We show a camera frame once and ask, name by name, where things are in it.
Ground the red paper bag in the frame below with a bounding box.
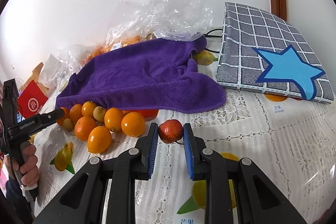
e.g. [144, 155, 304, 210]
[18, 80, 47, 119]

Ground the orange kumquat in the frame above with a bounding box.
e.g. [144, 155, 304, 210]
[104, 107, 123, 132]
[121, 111, 146, 138]
[87, 126, 112, 153]

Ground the person's left hand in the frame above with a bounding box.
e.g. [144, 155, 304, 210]
[4, 144, 40, 186]

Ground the white plastic bag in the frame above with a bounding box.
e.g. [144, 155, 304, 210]
[38, 55, 63, 89]

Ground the black cable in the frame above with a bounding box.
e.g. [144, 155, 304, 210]
[203, 28, 223, 53]

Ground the small yellow-green fruit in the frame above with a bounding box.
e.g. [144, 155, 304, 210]
[93, 106, 107, 123]
[62, 118, 74, 132]

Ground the small red fruit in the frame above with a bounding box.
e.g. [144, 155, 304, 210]
[158, 119, 183, 144]

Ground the orange mandarin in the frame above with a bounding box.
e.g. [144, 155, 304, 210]
[56, 107, 70, 127]
[74, 117, 96, 141]
[81, 101, 97, 118]
[69, 103, 83, 124]

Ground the grey checked star cloth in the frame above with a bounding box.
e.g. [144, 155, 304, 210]
[216, 2, 334, 103]

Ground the clear plastic bag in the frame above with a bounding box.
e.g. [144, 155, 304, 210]
[58, 0, 213, 76]

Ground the purple towel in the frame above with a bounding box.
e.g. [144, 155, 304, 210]
[55, 36, 226, 114]

